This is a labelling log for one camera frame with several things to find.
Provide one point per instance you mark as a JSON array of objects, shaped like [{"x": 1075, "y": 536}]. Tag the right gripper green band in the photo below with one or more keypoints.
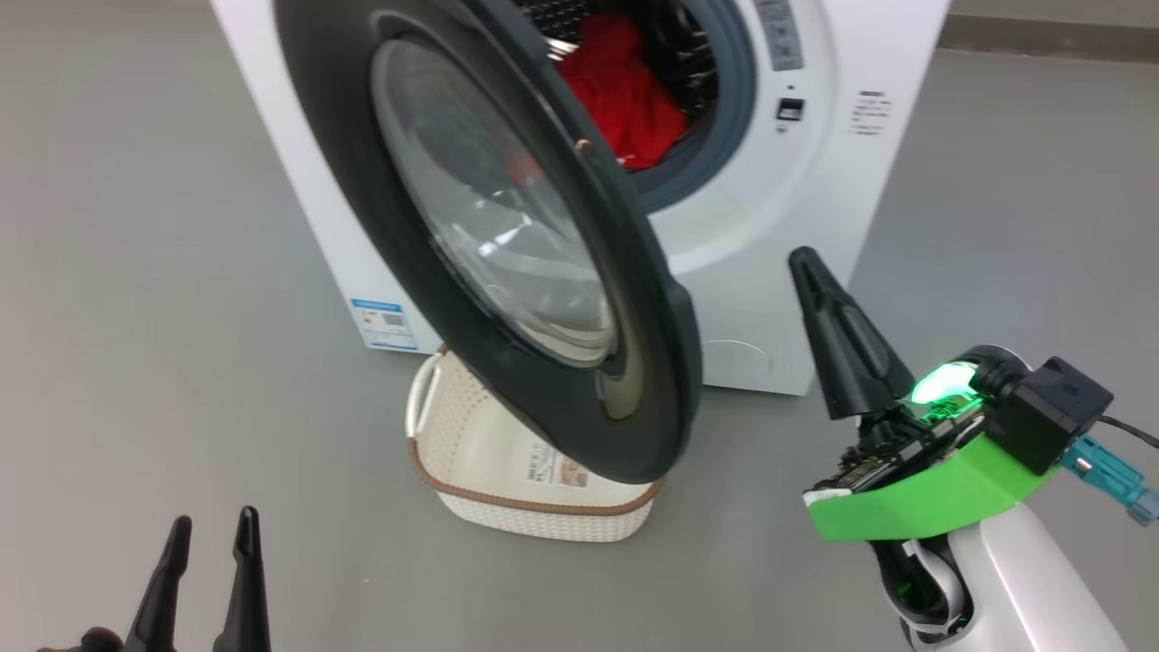
[{"x": 924, "y": 498}]

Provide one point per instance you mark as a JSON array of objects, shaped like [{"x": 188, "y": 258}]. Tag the blue energy label sticker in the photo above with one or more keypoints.
[{"x": 385, "y": 326}]

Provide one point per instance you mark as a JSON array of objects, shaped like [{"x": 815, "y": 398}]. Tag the stainless steel washing machine drum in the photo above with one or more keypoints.
[{"x": 688, "y": 72}]

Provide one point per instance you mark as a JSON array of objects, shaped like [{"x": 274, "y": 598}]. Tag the cream laundry basket brown rim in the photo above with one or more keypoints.
[{"x": 471, "y": 453}]

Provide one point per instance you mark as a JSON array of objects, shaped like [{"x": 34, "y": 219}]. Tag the red shorts white stripe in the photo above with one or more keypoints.
[{"x": 634, "y": 118}]

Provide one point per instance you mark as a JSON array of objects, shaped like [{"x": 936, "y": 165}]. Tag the round white filter cover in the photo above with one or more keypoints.
[{"x": 738, "y": 364}]

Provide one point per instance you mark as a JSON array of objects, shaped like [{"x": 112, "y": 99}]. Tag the white front-load washing machine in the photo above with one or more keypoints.
[{"x": 770, "y": 226}]

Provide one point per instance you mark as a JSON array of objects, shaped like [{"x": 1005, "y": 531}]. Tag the paper basket label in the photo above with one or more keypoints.
[{"x": 556, "y": 465}]

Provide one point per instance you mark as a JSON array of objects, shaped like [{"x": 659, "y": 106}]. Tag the black round glass washer door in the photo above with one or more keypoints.
[{"x": 344, "y": 136}]

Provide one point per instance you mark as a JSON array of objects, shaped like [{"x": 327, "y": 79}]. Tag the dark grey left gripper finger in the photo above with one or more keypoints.
[
  {"x": 244, "y": 598},
  {"x": 163, "y": 598}
]

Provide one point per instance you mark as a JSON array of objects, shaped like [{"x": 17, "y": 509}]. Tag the black door latch socket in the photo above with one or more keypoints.
[{"x": 790, "y": 109}]

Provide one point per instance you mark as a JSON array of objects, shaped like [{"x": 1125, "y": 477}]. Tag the grey rubber door gasket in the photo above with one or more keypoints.
[{"x": 733, "y": 109}]

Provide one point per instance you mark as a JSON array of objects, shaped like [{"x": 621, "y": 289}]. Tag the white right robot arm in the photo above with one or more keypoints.
[{"x": 1032, "y": 598}]

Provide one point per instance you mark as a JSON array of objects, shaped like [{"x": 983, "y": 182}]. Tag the grey warning sticker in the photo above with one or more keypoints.
[{"x": 779, "y": 36}]

